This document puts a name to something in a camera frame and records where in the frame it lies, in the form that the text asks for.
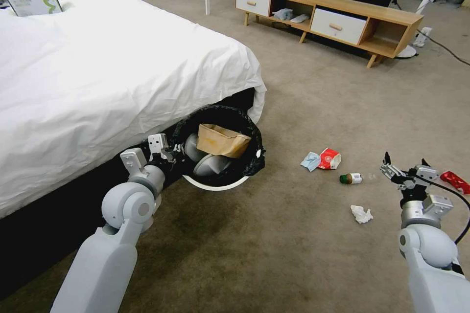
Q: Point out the bed with white sheet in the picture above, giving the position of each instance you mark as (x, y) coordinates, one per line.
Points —
(91, 82)

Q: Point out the wooden tv cabinet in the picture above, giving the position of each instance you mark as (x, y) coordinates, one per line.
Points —
(349, 5)

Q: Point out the white and green cardboard box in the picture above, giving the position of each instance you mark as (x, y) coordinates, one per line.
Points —
(35, 3)

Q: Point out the white drawer with wooden knob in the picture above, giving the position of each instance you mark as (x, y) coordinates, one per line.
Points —
(252, 2)
(338, 26)

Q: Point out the red and white carton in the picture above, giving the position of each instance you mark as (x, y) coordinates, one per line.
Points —
(329, 159)

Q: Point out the brown paper bag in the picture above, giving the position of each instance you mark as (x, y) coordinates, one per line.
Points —
(220, 140)

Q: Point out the crumpled white tissue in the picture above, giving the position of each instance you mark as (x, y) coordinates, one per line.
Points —
(361, 214)

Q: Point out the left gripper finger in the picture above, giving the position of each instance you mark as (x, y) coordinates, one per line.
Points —
(180, 149)
(169, 154)

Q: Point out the white bin with black bag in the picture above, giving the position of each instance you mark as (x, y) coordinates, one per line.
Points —
(220, 181)

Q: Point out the grey round container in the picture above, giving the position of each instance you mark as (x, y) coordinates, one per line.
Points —
(209, 166)

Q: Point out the white slipper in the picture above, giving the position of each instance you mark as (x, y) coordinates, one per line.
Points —
(299, 18)

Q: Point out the blue face mask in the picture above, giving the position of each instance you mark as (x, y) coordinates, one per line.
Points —
(310, 162)

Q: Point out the small bottle with green cap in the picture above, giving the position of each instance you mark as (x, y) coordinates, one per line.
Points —
(352, 178)

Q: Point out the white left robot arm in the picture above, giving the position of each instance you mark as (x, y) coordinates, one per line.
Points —
(110, 254)

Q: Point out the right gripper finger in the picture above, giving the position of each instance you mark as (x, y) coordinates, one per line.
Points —
(426, 163)
(393, 171)

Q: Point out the white power strip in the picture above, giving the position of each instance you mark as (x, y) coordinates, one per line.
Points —
(423, 36)

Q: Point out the pale blue cloth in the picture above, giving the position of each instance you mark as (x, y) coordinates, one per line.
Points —
(282, 14)

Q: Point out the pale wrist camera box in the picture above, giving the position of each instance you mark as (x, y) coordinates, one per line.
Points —
(427, 173)
(158, 143)

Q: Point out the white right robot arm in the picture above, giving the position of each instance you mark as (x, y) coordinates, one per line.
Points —
(429, 254)

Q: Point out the red shiny wrapper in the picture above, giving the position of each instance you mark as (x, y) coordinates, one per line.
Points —
(455, 182)

